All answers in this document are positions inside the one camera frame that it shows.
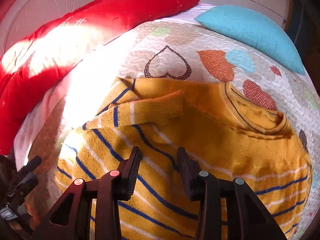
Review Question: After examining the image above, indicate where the red plush pillow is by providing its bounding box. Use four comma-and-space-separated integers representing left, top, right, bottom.
1, 0, 200, 155

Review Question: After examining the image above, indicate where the patchwork heart quilt bedspread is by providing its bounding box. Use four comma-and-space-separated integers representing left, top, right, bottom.
15, 6, 319, 239

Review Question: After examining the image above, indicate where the round white headboard panel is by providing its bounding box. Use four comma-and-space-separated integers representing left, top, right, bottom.
1, 0, 93, 54

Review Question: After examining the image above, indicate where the yellow striped knit sweater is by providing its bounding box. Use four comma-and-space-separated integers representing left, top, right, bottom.
55, 78, 311, 239

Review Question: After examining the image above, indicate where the dark wooden door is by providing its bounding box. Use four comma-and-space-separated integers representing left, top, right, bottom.
285, 0, 319, 92

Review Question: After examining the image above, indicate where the turquoise knit cushion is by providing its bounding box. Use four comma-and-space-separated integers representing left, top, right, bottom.
195, 5, 305, 75

